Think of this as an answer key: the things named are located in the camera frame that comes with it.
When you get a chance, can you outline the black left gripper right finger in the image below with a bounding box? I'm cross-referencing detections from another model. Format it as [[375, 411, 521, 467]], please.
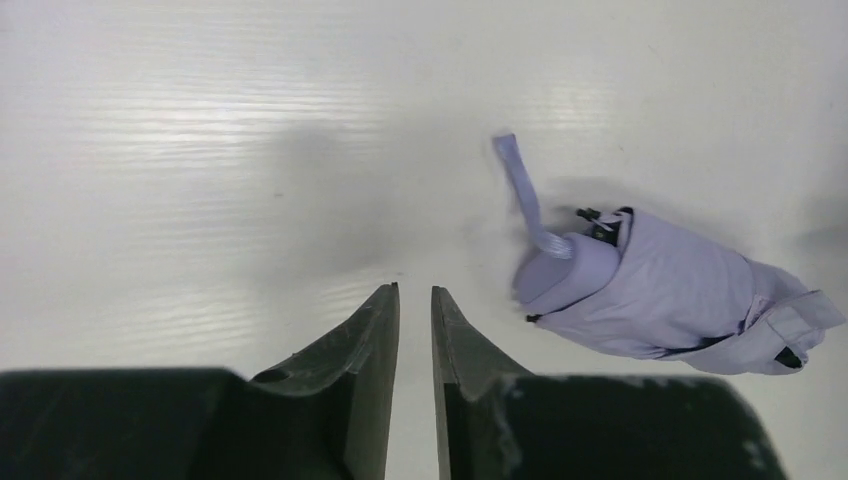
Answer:
[[431, 287, 785, 479]]

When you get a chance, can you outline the purple folding umbrella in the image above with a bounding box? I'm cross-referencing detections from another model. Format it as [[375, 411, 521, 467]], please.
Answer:
[[492, 134, 846, 375]]

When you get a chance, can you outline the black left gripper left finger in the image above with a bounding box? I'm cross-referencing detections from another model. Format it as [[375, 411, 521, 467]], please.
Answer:
[[1, 284, 400, 479]]

